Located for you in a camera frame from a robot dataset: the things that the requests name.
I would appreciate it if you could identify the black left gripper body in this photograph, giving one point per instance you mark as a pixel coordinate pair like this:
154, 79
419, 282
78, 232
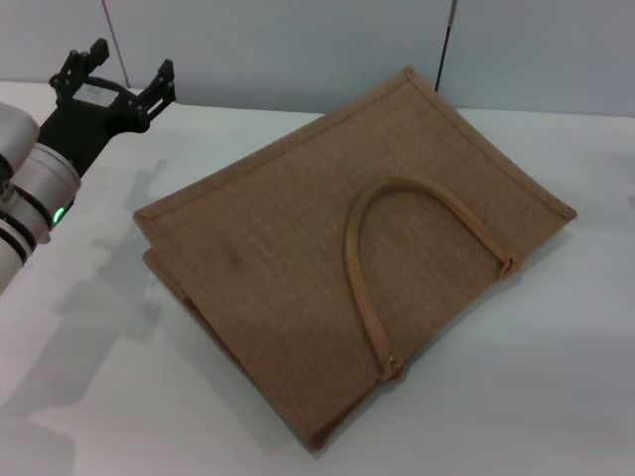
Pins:
87, 126

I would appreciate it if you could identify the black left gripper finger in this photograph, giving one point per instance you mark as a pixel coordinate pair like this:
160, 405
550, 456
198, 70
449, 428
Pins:
161, 89
82, 57

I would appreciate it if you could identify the brown woven handbag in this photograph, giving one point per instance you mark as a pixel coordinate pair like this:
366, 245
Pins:
278, 248

